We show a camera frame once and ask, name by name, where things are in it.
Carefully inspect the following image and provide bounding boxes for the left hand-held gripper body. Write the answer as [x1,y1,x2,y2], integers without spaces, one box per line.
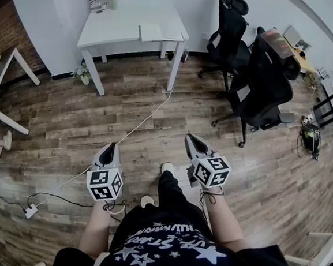
[84,163,126,205]

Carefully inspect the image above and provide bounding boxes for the black star-print T-shirt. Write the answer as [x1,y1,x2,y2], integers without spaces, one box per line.
[52,198,306,266]

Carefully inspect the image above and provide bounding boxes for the person's left white shoe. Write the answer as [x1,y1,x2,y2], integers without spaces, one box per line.
[140,194,156,209]

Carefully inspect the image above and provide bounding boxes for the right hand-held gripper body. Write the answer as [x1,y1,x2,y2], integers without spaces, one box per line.
[184,149,234,191]

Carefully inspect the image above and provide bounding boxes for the white cable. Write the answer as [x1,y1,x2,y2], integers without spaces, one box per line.
[31,72,176,222]

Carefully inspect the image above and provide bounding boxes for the white power strip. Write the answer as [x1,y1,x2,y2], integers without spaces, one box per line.
[24,203,40,220]

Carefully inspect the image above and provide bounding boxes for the person's white shoe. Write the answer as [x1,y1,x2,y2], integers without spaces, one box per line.
[140,194,156,209]
[160,162,176,175]

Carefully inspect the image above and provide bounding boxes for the person's right forearm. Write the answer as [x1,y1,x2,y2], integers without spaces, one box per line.
[195,184,257,254]

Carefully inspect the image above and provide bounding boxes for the black cord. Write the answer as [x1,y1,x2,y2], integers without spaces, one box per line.
[199,186,225,207]
[102,199,127,216]

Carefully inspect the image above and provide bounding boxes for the shiny plastic chair cover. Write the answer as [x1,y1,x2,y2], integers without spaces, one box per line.
[261,27,298,59]

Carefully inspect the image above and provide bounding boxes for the black mesh office chair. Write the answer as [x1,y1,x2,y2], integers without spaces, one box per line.
[209,23,306,153]
[196,0,256,102]

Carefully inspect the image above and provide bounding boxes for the small vase with pale flowers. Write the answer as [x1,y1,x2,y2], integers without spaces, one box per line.
[70,61,93,87]

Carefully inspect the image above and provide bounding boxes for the green and black bag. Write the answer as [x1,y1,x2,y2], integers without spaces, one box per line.
[298,122,323,162]

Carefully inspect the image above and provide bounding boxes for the light wooden desk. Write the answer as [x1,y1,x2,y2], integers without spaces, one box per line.
[280,35,321,76]

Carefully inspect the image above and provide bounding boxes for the person's left forearm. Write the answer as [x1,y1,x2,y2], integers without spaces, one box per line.
[77,198,115,261]

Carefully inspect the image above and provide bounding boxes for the person's black trousers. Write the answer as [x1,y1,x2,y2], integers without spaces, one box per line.
[143,168,216,238]

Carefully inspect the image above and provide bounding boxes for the person's right white shoe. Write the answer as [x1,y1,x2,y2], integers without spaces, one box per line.
[160,162,176,175]

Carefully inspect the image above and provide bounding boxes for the white laptop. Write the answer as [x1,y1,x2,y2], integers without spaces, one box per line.
[137,22,186,46]

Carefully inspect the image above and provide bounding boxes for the black cable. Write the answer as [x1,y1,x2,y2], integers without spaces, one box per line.
[0,155,98,220]

